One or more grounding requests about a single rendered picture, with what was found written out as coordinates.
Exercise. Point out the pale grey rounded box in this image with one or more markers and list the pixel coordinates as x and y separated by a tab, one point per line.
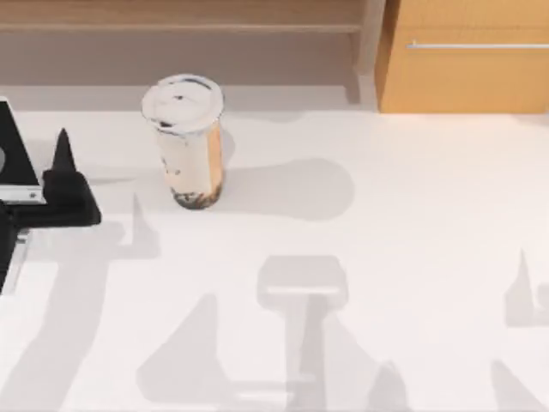
21	194

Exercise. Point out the milk tea cup white lid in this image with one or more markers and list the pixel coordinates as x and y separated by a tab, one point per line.
188	141

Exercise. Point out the open wooden shelf unit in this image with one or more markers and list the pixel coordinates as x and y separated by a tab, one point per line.
180	47

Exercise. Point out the orange wooden cupboard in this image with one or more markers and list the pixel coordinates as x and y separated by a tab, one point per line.
463	77

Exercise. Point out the wooden drawer front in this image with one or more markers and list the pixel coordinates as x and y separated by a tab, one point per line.
472	81

